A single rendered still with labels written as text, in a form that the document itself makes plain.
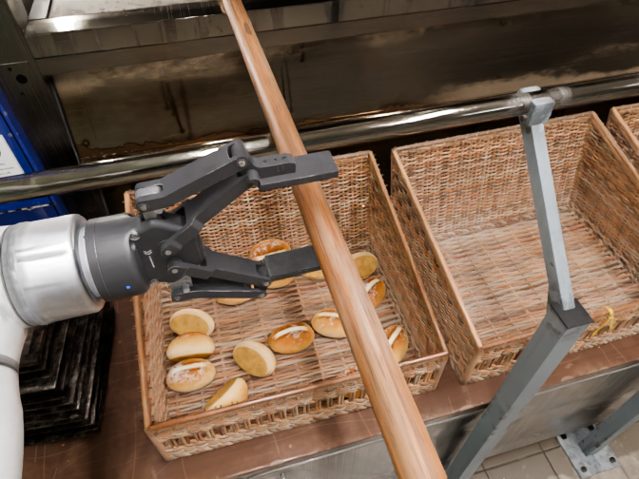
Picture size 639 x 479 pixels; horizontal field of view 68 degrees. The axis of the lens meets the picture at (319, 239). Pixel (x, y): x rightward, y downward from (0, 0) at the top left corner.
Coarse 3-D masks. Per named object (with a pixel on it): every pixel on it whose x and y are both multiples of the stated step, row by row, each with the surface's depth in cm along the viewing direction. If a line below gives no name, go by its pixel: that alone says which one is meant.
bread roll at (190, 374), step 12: (192, 360) 97; (204, 360) 98; (168, 372) 97; (180, 372) 95; (192, 372) 95; (204, 372) 96; (168, 384) 96; (180, 384) 95; (192, 384) 95; (204, 384) 97
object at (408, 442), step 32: (224, 0) 80; (256, 64) 64; (288, 128) 54; (320, 192) 48; (320, 224) 44; (320, 256) 43; (352, 288) 39; (352, 320) 38; (352, 352) 37; (384, 352) 36; (384, 384) 34; (384, 416) 33; (416, 416) 33; (416, 448) 31
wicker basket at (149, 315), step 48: (288, 192) 109; (336, 192) 112; (384, 192) 104; (240, 240) 113; (288, 240) 116; (384, 240) 110; (288, 288) 116; (144, 336) 88; (240, 336) 106; (432, 336) 92; (144, 384) 82; (288, 384) 99; (336, 384) 85; (432, 384) 97; (192, 432) 84; (240, 432) 89
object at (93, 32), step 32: (256, 0) 85; (288, 0) 85; (320, 0) 85; (352, 0) 86; (384, 0) 88; (416, 0) 89; (448, 0) 91; (480, 0) 93; (512, 0) 95; (32, 32) 77; (64, 32) 77; (96, 32) 78; (128, 32) 80; (160, 32) 81; (192, 32) 83; (224, 32) 84
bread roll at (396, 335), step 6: (384, 330) 103; (390, 330) 102; (396, 330) 102; (402, 330) 102; (390, 336) 100; (396, 336) 100; (402, 336) 101; (390, 342) 100; (396, 342) 99; (402, 342) 100; (396, 348) 99; (402, 348) 100; (396, 354) 99; (402, 354) 101
